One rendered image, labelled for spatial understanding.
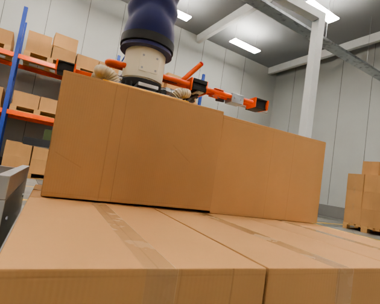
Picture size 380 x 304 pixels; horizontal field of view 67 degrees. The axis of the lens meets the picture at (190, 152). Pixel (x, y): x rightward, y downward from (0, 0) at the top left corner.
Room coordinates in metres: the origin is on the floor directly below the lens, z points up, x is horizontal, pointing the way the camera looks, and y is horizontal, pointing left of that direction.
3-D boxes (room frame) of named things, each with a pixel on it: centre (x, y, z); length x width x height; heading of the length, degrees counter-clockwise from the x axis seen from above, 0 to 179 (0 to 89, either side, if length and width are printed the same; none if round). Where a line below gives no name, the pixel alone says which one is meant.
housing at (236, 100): (1.38, -0.18, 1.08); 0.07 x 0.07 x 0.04; 24
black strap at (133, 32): (1.19, 0.25, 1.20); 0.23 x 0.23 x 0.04
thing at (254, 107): (1.43, -0.30, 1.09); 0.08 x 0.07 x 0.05; 114
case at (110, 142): (1.19, 0.24, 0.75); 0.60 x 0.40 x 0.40; 115
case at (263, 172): (1.45, -0.30, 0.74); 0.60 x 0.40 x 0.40; 115
